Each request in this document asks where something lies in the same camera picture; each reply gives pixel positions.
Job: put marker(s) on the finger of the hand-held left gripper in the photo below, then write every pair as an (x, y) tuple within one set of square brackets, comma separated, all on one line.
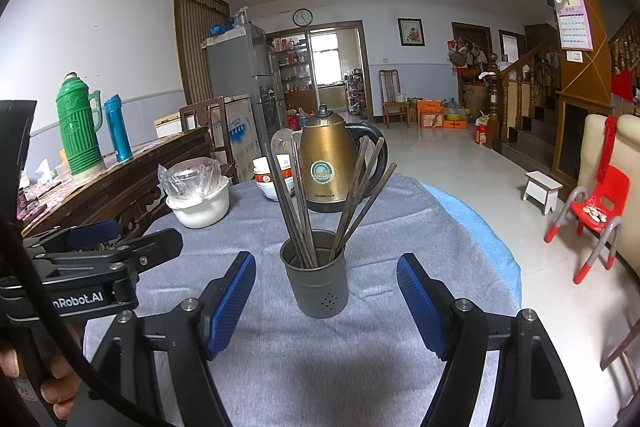
[(155, 242), (95, 232)]

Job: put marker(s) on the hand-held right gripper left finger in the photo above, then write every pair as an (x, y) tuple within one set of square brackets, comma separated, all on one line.
[(230, 302)]

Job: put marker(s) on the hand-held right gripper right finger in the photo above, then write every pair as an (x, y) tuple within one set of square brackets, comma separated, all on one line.
[(425, 302)]

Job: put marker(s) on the grey metal chopstick holder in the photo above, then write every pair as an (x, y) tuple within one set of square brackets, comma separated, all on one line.
[(312, 292)]

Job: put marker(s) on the person's left hand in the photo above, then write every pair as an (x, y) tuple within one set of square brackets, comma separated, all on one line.
[(60, 392)]

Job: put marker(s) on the carved wooden bench back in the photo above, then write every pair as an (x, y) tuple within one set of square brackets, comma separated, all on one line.
[(110, 187)]

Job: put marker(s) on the white plastic basin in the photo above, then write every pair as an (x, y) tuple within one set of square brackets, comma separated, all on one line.
[(200, 212)]

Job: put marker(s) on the clear plastic bag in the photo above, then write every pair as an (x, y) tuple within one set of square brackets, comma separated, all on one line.
[(190, 177)]

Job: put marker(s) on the blue tablecloth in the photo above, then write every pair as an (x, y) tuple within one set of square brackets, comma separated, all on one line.
[(480, 227)]

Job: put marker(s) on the green thermos flask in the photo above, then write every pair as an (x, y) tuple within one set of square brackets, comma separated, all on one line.
[(77, 132)]

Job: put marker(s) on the blue thermos bottle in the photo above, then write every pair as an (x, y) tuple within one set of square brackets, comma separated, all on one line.
[(117, 132)]

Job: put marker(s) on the grey tablecloth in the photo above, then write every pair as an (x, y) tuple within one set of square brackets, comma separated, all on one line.
[(310, 367)]

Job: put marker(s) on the stacked red white bowls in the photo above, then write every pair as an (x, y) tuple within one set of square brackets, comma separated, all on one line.
[(267, 192)]

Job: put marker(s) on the red banded white bowl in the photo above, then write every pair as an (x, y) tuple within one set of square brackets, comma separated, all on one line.
[(261, 178)]

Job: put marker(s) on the plain white bowl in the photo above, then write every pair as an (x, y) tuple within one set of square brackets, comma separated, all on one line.
[(260, 164)]

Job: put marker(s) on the white chest freezer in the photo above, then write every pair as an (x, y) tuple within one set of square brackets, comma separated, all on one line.
[(240, 132)]

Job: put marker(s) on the dark wooden chair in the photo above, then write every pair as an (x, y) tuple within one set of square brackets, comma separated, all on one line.
[(202, 103)]

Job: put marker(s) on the small white stool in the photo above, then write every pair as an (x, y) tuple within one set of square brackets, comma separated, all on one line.
[(542, 182)]

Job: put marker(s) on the red and white bag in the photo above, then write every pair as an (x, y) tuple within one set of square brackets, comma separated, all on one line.
[(483, 132)]

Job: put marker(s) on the brass electric kettle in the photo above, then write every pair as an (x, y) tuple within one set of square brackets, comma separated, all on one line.
[(325, 147)]

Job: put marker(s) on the grey refrigerator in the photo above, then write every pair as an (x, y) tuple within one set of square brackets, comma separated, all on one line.
[(235, 67)]

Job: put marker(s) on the orange cardboard box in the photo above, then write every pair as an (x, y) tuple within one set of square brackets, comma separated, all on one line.
[(430, 107)]

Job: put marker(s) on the brown window curtain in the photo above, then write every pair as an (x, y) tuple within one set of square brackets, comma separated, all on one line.
[(195, 47)]

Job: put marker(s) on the red plastic child chair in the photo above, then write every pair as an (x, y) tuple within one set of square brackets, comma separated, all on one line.
[(600, 202)]

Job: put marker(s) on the wooden staircase railing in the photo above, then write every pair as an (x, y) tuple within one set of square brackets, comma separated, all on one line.
[(495, 107)]

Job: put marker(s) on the wooden display shelf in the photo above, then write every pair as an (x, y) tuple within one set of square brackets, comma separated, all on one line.
[(295, 72)]

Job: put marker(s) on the brown wooden dining chair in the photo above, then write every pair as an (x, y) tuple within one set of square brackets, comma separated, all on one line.
[(390, 82)]

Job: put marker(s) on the blue bag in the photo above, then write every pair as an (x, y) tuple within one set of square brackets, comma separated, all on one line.
[(220, 28)]

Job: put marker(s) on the round wall clock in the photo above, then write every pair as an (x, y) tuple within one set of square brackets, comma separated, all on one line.
[(302, 17)]

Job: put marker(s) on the framed wall picture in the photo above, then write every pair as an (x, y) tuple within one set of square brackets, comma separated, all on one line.
[(410, 32)]

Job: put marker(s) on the pink wall calendar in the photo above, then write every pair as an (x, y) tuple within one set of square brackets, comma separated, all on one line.
[(572, 22)]

